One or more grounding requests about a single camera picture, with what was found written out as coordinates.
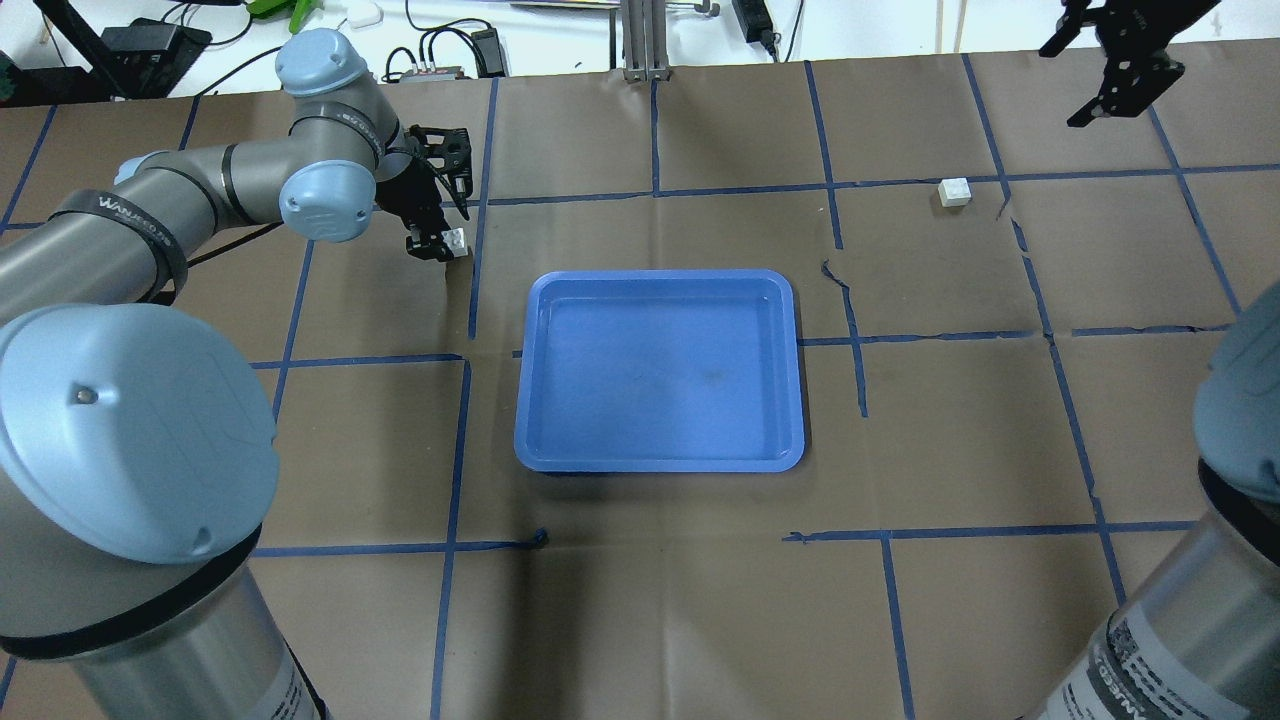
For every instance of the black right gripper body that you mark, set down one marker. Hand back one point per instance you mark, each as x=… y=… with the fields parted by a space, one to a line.
x=1143 y=30

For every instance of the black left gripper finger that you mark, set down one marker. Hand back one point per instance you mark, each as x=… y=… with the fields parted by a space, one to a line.
x=431 y=246
x=462 y=189

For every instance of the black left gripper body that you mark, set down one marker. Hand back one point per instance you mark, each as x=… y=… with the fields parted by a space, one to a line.
x=404 y=192

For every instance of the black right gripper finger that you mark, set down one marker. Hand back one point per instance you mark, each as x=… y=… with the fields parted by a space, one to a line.
x=1058 y=38
x=1128 y=88

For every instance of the white block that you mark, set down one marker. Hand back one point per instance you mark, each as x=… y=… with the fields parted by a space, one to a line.
x=954 y=192
x=456 y=242

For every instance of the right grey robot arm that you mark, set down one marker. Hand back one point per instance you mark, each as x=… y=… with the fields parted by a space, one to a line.
x=1199 y=639

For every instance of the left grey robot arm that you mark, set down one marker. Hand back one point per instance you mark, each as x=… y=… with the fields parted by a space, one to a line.
x=137 y=443

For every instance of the blue plastic tray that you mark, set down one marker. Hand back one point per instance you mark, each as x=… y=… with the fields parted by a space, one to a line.
x=660 y=371

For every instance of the black power adapter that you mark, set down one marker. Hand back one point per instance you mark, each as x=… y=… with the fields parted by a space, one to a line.
x=757 y=26

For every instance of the brown paper table cover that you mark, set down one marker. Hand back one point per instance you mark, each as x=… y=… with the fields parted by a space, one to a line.
x=997 y=397

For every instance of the aluminium frame post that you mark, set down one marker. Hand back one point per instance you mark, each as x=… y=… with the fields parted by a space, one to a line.
x=644 y=41

